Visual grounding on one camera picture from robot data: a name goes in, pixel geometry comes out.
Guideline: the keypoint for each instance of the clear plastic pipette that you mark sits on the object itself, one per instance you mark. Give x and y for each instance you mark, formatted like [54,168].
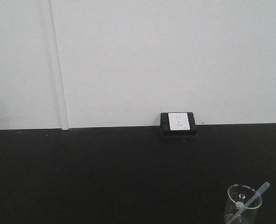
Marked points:
[254,197]

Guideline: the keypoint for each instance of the black socket mounting box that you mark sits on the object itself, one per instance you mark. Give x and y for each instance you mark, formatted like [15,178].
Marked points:
[165,129]

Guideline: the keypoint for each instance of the clear glass beaker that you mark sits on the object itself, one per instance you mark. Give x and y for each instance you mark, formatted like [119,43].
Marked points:
[241,205]

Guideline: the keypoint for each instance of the white wall power socket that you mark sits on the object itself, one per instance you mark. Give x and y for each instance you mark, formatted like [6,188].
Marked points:
[178,121]

